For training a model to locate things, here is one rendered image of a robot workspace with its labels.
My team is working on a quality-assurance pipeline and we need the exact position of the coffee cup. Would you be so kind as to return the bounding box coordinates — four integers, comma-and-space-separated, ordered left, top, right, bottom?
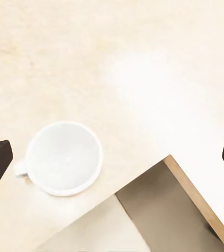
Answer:
14, 120, 104, 197

